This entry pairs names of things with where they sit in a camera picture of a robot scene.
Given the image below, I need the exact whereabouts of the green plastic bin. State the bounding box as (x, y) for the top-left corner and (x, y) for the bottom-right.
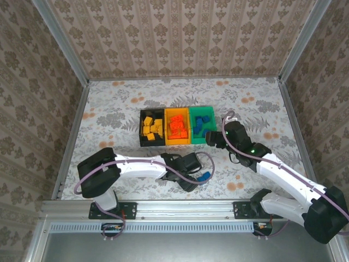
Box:
(188, 105), (218, 145)

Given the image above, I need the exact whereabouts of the orange plastic bin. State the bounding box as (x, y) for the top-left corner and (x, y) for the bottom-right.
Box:
(164, 107), (192, 146)

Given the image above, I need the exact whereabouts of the black plastic bin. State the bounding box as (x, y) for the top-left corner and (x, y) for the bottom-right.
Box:
(139, 108), (166, 147)

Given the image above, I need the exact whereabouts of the floral table cover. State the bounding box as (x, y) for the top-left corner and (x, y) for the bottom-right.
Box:
(60, 77), (318, 202)

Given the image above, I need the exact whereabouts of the grey metal sheet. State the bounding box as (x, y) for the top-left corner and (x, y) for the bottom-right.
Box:
(40, 231), (338, 262)

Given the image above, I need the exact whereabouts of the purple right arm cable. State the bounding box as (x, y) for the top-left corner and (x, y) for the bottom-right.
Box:
(221, 110), (349, 241)

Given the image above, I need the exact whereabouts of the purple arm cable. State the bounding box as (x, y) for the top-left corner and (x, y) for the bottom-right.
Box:
(73, 151), (216, 242)
(221, 110), (349, 241)

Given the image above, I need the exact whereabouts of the aluminium front frame rail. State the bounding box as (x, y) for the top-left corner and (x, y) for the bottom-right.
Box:
(40, 199), (276, 219)

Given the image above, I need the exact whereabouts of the white slotted cable duct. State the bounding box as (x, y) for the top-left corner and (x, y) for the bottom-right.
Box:
(48, 221), (258, 234)

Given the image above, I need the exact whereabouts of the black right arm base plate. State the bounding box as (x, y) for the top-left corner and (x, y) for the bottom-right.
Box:
(233, 201), (275, 220)

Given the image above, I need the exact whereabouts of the aluminium side frame rail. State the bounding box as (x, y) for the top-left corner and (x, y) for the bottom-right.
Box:
(278, 79), (320, 189)
(51, 80), (92, 201)

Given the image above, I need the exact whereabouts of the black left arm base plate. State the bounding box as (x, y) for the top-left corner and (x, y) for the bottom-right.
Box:
(88, 201), (137, 221)

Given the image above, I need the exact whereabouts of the aluminium back frame rail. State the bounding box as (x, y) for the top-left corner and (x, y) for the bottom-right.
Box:
(87, 75), (282, 82)

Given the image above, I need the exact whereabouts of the black wire connector box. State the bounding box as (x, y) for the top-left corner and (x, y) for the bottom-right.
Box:
(100, 222), (125, 237)
(252, 221), (274, 236)

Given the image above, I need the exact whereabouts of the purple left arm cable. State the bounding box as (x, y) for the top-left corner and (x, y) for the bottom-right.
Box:
(73, 151), (216, 242)

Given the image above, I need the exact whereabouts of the aluminium lower frame post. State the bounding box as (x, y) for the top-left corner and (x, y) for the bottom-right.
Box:
(327, 237), (349, 262)
(23, 217), (51, 262)

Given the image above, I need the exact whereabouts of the aluminium frame post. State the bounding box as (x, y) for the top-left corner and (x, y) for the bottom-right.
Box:
(23, 217), (51, 262)
(278, 0), (332, 82)
(31, 0), (91, 85)
(327, 237), (349, 262)

